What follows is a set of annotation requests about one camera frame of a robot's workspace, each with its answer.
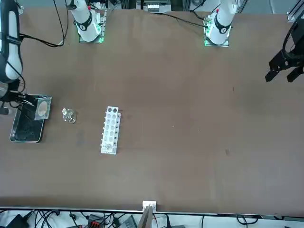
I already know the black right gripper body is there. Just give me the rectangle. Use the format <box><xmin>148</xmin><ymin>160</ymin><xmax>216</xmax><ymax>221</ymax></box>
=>
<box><xmin>0</xmin><ymin>91</ymin><xmax>19</xmax><ymax>108</ymax></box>

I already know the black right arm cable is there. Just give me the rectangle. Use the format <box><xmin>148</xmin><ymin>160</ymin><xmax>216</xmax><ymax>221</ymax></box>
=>
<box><xmin>19</xmin><ymin>0</ymin><xmax>69</xmax><ymax>48</ymax></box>

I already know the black cable across table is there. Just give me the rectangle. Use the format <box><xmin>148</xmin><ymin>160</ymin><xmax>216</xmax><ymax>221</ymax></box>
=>
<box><xmin>152</xmin><ymin>13</ymin><xmax>209</xmax><ymax>29</ymax></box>

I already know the aluminium camera post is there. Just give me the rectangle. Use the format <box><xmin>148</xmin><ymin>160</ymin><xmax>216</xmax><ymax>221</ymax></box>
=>
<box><xmin>139</xmin><ymin>200</ymin><xmax>158</xmax><ymax>228</ymax></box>

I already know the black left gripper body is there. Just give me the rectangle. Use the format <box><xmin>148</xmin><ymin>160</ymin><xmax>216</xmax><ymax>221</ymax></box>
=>
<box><xmin>286</xmin><ymin>18</ymin><xmax>304</xmax><ymax>59</ymax></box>

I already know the white test tube rack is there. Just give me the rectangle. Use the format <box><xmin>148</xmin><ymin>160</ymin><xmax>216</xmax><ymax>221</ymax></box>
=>
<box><xmin>100</xmin><ymin>106</ymin><xmax>122</xmax><ymax>156</ymax></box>

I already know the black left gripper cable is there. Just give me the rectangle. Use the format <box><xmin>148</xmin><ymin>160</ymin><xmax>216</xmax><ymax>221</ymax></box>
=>
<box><xmin>283</xmin><ymin>21</ymin><xmax>297</xmax><ymax>57</ymax></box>

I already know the black wire tripod stand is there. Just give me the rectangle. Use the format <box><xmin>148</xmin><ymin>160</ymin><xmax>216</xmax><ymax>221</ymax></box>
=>
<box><xmin>10</xmin><ymin>94</ymin><xmax>38</xmax><ymax>121</ymax></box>

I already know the wire gauze with ceramic disc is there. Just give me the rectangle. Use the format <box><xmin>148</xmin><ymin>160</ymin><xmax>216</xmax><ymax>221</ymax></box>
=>
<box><xmin>34</xmin><ymin>96</ymin><xmax>52</xmax><ymax>121</ymax></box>

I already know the black power adapter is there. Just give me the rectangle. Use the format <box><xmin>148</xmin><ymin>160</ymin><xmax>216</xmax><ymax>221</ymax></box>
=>
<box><xmin>6</xmin><ymin>214</ymin><xmax>29</xmax><ymax>228</ymax></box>

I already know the black device with red stripes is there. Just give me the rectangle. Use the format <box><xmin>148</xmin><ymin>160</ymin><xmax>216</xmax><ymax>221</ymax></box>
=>
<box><xmin>86</xmin><ymin>214</ymin><xmax>105</xmax><ymax>228</ymax></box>

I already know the steel tray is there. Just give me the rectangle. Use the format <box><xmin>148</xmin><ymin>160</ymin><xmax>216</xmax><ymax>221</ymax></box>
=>
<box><xmin>9</xmin><ymin>94</ymin><xmax>52</xmax><ymax>143</ymax></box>

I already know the grey metal box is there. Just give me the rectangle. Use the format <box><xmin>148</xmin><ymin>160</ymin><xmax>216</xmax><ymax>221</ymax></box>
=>
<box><xmin>120</xmin><ymin>215</ymin><xmax>138</xmax><ymax>228</ymax></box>

